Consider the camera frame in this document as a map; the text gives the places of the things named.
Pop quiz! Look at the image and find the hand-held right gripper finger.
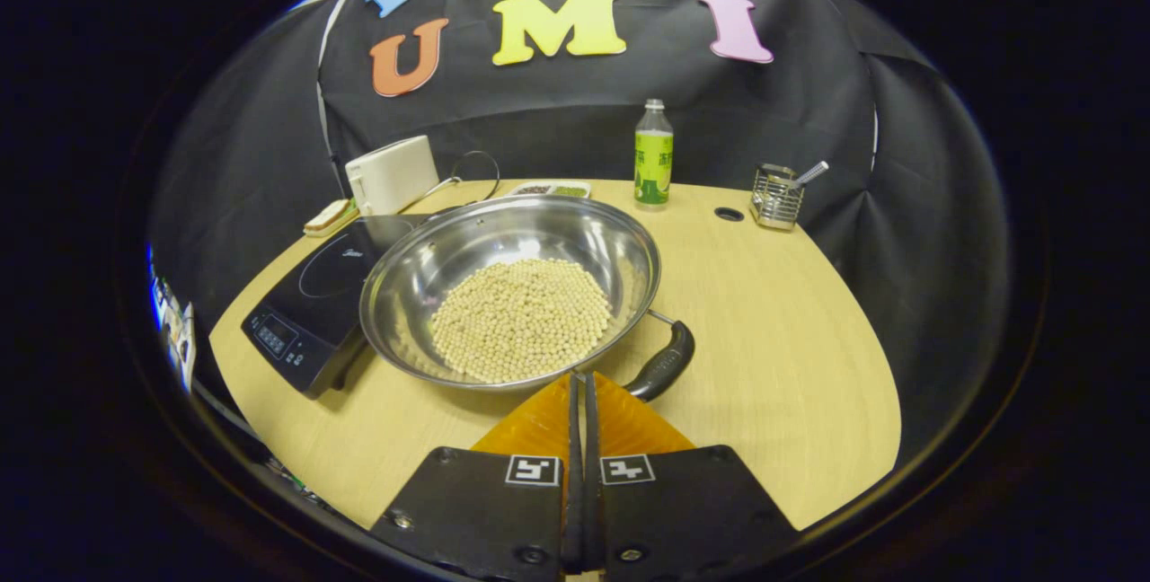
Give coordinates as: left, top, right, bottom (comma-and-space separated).
584, 373, 801, 582
370, 373, 583, 582

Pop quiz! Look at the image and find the pile of soybeans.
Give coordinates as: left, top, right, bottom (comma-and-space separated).
429, 259, 614, 384

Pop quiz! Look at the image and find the steel pot with black handle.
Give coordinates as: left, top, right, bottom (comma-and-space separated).
359, 196, 697, 403

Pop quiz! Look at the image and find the black induction cooktop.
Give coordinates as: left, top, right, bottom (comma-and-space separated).
241, 214, 432, 399

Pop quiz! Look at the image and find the small white seasoning dish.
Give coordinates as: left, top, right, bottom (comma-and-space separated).
508, 181, 593, 199

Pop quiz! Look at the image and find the green drink bottle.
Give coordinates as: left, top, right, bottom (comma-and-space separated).
633, 99, 675, 207

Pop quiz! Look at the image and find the pale green plate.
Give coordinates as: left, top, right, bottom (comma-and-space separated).
303, 203, 360, 238

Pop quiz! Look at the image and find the white toaster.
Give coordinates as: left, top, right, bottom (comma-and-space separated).
345, 135, 441, 216

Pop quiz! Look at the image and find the black toaster cable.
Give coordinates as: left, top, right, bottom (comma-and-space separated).
409, 151, 501, 213

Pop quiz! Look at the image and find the metal wire utensil holder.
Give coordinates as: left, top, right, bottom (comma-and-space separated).
750, 163, 805, 231

